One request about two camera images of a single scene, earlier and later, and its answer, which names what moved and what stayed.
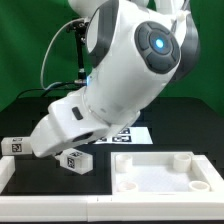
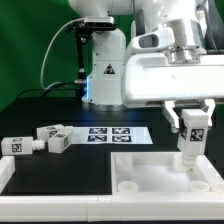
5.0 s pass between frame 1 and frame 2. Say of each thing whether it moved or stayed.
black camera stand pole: stayed
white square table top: stayed
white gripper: moved
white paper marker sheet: stayed
